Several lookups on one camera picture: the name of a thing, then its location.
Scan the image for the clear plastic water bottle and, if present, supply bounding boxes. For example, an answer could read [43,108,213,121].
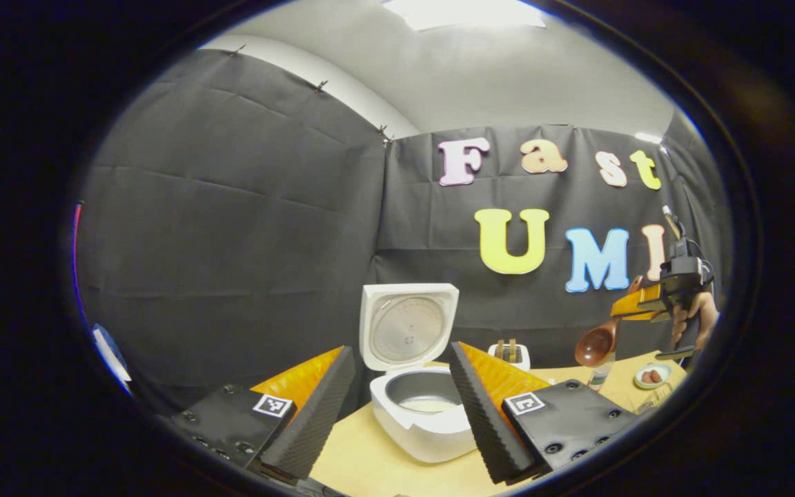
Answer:
[587,352,616,392]

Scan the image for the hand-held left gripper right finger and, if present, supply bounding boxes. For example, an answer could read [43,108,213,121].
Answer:
[447,342,640,484]

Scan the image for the white rice cooker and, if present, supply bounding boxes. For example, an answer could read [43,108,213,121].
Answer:
[360,283,478,463]

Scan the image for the large ceiling light panel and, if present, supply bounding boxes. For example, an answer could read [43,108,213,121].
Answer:
[380,0,547,32]

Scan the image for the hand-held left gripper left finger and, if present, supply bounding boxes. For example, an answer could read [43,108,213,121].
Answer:
[170,345,357,482]

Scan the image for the cream toaster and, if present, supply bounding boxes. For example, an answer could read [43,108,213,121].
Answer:
[487,343,531,371]

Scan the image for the pale green plate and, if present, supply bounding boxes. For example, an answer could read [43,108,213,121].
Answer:
[634,363,672,390]

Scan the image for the white rice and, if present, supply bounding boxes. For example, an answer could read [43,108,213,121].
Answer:
[397,397,464,413]

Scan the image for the brown wooden spoon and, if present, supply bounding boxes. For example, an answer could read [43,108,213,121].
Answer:
[575,276,643,367]

